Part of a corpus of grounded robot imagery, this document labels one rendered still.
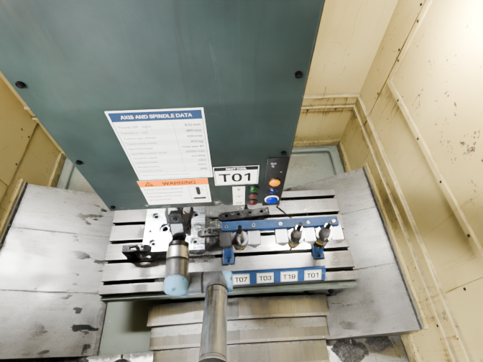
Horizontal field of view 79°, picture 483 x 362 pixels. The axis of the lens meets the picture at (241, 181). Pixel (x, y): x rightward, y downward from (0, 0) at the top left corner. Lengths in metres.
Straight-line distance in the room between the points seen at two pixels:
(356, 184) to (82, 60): 1.64
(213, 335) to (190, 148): 0.56
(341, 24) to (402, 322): 1.43
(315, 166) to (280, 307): 1.06
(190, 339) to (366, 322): 0.83
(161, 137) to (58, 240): 1.46
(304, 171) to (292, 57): 1.74
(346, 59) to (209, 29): 1.44
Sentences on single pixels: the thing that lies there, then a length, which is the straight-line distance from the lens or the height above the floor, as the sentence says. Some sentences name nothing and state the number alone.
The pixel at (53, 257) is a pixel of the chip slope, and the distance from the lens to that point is 1.92.
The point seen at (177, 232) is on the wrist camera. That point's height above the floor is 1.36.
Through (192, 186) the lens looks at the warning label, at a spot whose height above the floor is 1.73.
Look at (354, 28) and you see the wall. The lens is 1.73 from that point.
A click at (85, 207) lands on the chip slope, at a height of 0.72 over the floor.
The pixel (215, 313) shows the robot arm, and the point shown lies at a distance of 0.98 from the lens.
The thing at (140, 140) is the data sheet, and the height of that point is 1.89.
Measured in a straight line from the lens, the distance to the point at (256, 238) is 1.17.
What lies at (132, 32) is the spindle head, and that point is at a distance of 0.44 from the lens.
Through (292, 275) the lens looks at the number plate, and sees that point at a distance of 1.43.
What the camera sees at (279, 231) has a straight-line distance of 1.19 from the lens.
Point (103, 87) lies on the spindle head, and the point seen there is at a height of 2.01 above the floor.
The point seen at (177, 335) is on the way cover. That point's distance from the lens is 1.61.
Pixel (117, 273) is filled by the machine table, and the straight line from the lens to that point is 1.57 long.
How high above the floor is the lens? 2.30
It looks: 56 degrees down
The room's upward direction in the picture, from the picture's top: straight up
